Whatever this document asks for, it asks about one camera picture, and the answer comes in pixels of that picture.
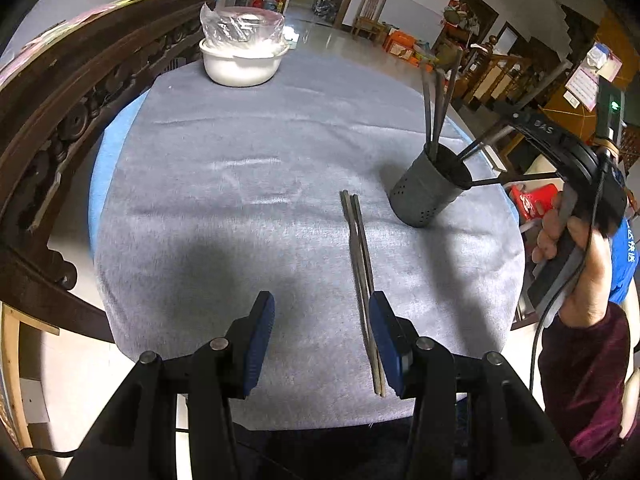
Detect wooden chair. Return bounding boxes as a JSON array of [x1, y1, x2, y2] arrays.
[[352, 0, 388, 41]]

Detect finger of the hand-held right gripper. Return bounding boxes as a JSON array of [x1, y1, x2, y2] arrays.
[[495, 104, 593, 172]]

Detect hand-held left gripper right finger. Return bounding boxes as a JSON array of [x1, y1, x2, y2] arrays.
[[367, 291, 583, 480]]

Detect white bowl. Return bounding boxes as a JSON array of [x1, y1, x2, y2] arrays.
[[199, 35, 291, 87]]

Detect person's right forearm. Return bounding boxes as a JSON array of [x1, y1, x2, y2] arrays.
[[539, 304, 640, 466]]

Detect dark metal utensil holder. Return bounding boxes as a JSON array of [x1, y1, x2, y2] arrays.
[[389, 142, 473, 228]]

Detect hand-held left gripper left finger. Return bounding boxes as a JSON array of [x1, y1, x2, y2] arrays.
[[62, 290, 277, 480]]

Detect blue table cover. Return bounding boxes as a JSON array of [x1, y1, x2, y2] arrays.
[[89, 95, 151, 248]]

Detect wall calendar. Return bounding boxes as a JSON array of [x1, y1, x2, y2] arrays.
[[565, 42, 623, 108]]

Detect light wooden frame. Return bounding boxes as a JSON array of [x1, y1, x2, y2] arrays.
[[0, 302, 61, 451]]

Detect clear plastic wrap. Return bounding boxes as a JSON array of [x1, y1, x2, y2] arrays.
[[200, 2, 287, 53]]

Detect black cable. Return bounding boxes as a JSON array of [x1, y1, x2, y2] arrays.
[[529, 240, 601, 403]]

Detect person's right hand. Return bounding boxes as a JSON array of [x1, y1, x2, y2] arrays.
[[531, 194, 613, 330]]

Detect orange box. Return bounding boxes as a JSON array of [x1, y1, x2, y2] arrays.
[[384, 30, 416, 56]]

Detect grey tablecloth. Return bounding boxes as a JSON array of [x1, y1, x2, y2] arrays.
[[94, 50, 527, 431]]

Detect white wall socket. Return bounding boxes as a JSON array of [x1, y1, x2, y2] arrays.
[[20, 377, 51, 423]]

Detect blue jacket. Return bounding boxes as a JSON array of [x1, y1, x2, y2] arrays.
[[607, 160, 640, 306]]

